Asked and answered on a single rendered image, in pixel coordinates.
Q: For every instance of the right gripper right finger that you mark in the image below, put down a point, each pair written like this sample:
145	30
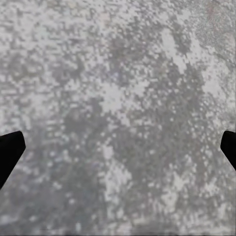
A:
228	146

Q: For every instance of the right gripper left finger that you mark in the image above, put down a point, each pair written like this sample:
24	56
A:
12	146

